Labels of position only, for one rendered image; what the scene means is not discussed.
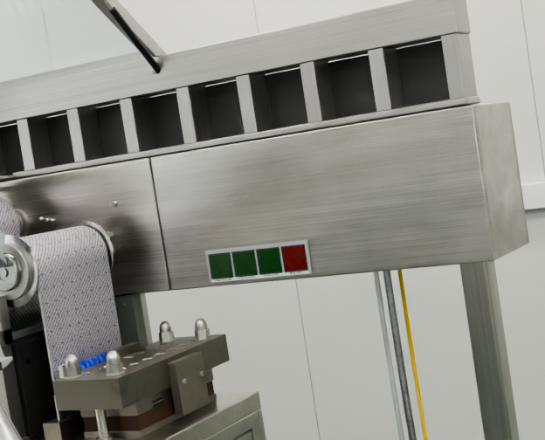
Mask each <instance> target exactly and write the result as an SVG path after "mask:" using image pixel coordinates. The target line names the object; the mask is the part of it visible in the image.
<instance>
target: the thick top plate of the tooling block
mask: <svg viewBox="0 0 545 440"><path fill-rule="evenodd" d="M193 352H202V356H203V362H204V372H205V371H207V370H210V369H212V368H214V367H216V366H219V365H221V364H223V363H225V362H227V361H229V360H230V358H229V352H228V347H227V340H226V335H225V334H213V335H211V338H209V339H206V340H195V336H186V337H175V340H173V341H169V342H159V341H157V342H154V343H151V344H149V345H147V346H144V347H141V350H140V351H138V352H135V353H132V354H129V355H126V356H124V357H121V361H122V363H123V368H124V370H125V373H123V374H120V375H112V376H106V373H107V371H106V364H107V361H103V362H101V363H99V364H96V365H94V366H91V367H89V368H85V369H82V370H81V371H82V374H83V375H82V376H81V377H78V378H73V379H65V378H59V379H57V380H55V381H52V383H53V388H54V394H55V399H56V404H57V410H58V411H63V410H95V409H125V408H126V407H128V406H130V405H132V404H135V403H137V402H139V401H141V400H144V399H146V398H148V397H150V396H152V395H155V394H157V393H159V392H162V391H163V390H165V389H167V388H171V384H170V378H169V368H168V363H169V362H171V361H174V360H176V359H179V358H181V357H183V356H185V355H187V354H191V353H193Z"/></svg>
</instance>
